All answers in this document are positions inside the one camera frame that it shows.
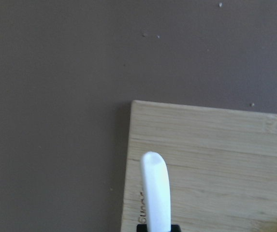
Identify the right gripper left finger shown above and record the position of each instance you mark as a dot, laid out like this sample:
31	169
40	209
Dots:
141	228

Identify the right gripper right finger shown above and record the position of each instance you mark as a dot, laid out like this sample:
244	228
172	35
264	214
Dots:
175	228

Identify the white ceramic spoon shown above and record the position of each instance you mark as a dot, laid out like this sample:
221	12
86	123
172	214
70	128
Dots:
156	188

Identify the bamboo cutting board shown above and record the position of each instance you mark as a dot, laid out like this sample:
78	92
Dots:
222	166

